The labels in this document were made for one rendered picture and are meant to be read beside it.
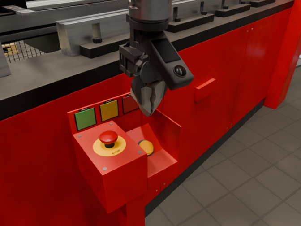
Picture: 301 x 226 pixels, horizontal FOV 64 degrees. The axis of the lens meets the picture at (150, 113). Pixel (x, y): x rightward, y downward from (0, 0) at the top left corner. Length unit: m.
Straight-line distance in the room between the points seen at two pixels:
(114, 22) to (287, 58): 1.64
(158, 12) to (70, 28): 0.39
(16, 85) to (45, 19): 0.42
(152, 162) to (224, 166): 1.10
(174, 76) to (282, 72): 1.90
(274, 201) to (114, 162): 1.20
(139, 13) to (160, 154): 0.35
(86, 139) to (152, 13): 0.31
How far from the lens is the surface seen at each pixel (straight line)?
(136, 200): 0.70
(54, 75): 0.67
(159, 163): 0.60
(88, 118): 0.59
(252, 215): 1.47
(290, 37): 2.20
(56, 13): 1.04
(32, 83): 0.65
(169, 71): 0.42
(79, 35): 0.79
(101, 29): 0.83
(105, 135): 0.53
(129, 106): 0.63
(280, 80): 2.30
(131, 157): 0.51
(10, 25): 0.98
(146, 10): 0.43
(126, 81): 0.78
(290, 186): 1.70
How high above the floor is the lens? 1.13
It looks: 33 degrees down
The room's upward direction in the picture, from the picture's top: straight up
